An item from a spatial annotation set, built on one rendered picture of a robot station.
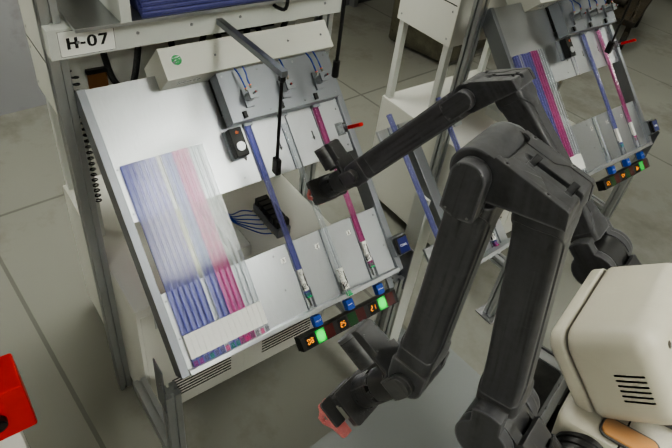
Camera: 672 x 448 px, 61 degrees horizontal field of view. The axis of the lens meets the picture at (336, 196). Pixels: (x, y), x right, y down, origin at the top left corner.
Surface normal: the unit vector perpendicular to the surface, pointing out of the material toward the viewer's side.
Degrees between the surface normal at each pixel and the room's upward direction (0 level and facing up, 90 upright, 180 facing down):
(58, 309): 0
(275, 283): 45
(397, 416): 0
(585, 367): 90
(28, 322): 0
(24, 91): 80
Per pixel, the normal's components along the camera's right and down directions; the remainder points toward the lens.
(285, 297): 0.50, -0.15
